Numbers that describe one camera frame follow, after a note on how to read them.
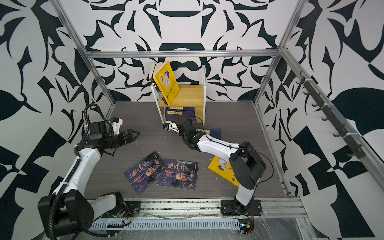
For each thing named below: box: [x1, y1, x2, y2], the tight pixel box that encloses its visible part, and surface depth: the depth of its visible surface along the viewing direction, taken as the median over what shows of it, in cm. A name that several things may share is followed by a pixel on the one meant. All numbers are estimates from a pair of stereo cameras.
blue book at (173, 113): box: [165, 107, 196, 122], surface depth 94 cm
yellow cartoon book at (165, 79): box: [152, 62, 180, 106], surface depth 87 cm
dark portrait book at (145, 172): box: [123, 151, 168, 196], surface depth 86 cm
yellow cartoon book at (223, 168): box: [208, 155, 240, 187], surface depth 89 cm
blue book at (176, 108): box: [169, 107, 184, 110], surface depth 107 cm
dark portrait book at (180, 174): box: [157, 159, 199, 191], surface depth 85 cm
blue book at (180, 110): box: [165, 107, 195, 115], surface depth 96 cm
